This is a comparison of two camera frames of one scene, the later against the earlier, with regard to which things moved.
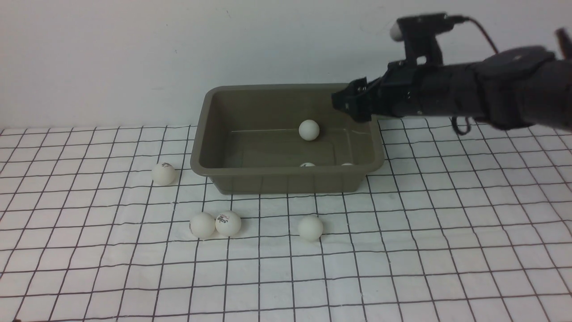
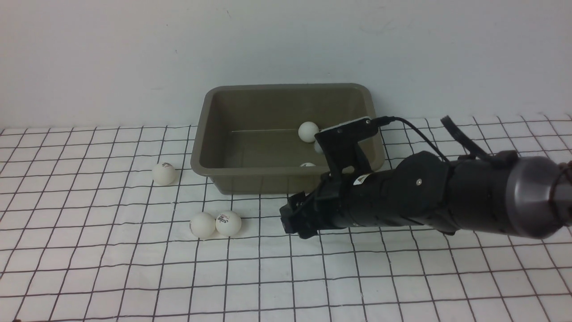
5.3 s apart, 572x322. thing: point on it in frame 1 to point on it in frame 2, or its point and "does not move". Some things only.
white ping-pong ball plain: x=202 y=225 does not move
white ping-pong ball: x=163 y=173 does not move
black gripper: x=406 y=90 to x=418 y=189
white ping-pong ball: x=309 y=130 does not move
